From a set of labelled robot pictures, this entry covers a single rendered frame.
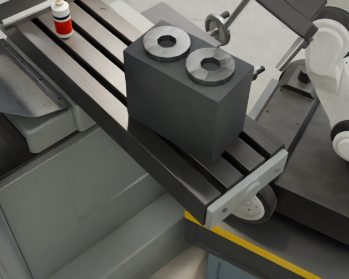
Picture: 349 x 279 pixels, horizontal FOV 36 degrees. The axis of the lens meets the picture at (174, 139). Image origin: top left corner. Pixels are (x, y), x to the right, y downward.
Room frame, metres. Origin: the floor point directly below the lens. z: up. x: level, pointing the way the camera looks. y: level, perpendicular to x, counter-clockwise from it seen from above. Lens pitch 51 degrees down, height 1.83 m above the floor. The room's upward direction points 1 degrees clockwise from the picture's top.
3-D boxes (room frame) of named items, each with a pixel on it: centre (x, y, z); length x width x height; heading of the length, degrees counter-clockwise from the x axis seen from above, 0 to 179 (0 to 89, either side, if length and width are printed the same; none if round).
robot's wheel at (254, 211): (0.87, -0.21, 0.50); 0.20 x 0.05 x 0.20; 61
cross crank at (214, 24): (1.40, -0.11, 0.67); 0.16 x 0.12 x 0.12; 132
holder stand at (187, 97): (0.74, -0.02, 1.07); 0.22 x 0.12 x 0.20; 54
